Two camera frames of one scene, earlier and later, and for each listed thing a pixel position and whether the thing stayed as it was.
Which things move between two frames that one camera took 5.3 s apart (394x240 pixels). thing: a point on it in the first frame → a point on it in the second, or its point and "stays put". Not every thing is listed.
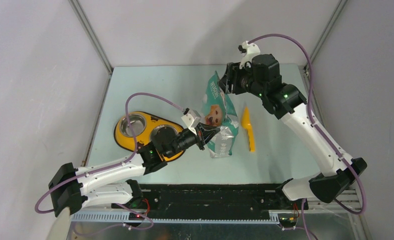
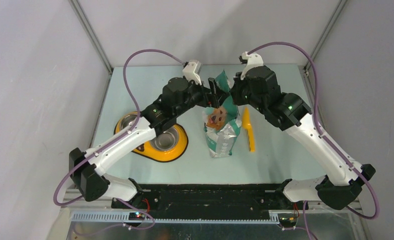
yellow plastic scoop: [246, 123] stays put
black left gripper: [204, 133] → [215, 98]
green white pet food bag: [219, 111] stays put
